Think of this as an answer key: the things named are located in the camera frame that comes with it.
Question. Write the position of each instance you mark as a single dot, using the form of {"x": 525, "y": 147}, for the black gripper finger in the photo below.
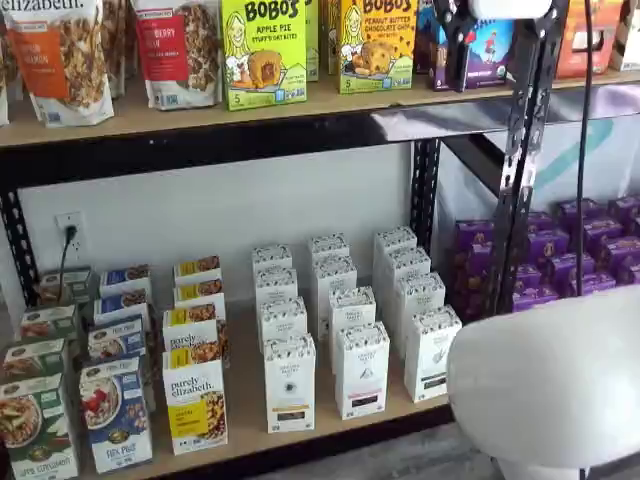
{"x": 460, "y": 65}

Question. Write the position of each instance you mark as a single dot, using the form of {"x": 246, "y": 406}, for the white box yellow strip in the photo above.
{"x": 271, "y": 256}
{"x": 282, "y": 322}
{"x": 276, "y": 285}
{"x": 290, "y": 385}

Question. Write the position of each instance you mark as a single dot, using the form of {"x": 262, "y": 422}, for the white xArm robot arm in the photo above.
{"x": 550, "y": 375}

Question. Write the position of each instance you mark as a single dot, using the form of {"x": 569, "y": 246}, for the blue Zbar box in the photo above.
{"x": 424, "y": 40}
{"x": 487, "y": 55}

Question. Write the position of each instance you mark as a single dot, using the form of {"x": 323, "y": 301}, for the yellow Bobo's peanut butter box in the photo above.
{"x": 377, "y": 45}
{"x": 333, "y": 35}

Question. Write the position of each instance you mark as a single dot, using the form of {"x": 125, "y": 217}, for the orange snack box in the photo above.
{"x": 585, "y": 45}

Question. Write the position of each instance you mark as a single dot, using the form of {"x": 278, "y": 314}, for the wooden shelf board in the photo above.
{"x": 595, "y": 77}
{"x": 245, "y": 380}
{"x": 125, "y": 117}

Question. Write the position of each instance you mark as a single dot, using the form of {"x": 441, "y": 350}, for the green Bobo's apple pie box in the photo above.
{"x": 313, "y": 40}
{"x": 262, "y": 50}

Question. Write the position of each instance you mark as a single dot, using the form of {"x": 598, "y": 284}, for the white snack box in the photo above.
{"x": 629, "y": 40}

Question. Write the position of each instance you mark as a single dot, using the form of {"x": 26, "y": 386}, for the white box black strip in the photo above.
{"x": 395, "y": 239}
{"x": 430, "y": 350}
{"x": 407, "y": 265}
{"x": 420, "y": 295}

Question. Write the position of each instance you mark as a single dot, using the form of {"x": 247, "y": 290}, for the white yellow granola box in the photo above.
{"x": 195, "y": 405}
{"x": 197, "y": 267}
{"x": 192, "y": 332}
{"x": 200, "y": 295}

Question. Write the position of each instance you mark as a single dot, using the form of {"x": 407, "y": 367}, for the blue cereal box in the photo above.
{"x": 117, "y": 337}
{"x": 125, "y": 280}
{"x": 116, "y": 415}
{"x": 120, "y": 305}

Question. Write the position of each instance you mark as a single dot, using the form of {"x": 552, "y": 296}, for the green cereal box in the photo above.
{"x": 32, "y": 357}
{"x": 47, "y": 322}
{"x": 65, "y": 285}
{"x": 35, "y": 430}

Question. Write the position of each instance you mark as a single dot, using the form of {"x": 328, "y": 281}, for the red label granola bag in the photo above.
{"x": 175, "y": 50}

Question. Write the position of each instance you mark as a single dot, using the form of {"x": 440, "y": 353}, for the white granola bag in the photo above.
{"x": 119, "y": 45}

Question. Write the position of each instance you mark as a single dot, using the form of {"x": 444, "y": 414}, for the orange label granola bag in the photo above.
{"x": 60, "y": 55}

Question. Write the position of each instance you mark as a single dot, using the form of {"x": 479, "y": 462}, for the black metal shelving frame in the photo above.
{"x": 200, "y": 150}
{"x": 557, "y": 40}

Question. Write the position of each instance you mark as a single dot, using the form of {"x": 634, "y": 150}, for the white wall outlet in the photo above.
{"x": 75, "y": 220}

